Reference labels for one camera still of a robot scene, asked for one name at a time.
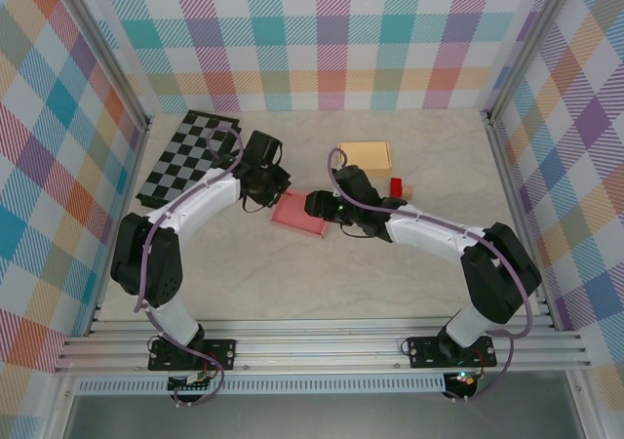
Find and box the pink paper box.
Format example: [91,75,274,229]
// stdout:
[270,190,329,239]

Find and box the orange paper box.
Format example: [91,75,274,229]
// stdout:
[337,140,394,181]

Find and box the black grey chessboard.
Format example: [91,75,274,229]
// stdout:
[135,110,244,211]

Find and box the grey metal panel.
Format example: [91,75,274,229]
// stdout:
[62,393,586,439]

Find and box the aluminium mounting rail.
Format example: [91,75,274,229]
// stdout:
[53,315,594,377]

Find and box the aluminium side rail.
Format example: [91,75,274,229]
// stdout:
[482,109,562,333]
[86,116,153,338]

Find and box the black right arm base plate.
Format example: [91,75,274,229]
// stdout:
[407,336,498,370]

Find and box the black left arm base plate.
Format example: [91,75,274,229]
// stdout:
[147,339,239,373]

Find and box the slotted white cable duct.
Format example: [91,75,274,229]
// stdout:
[76,378,449,396]

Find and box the aluminium frame post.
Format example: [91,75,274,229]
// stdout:
[480,0,586,124]
[51,0,153,131]

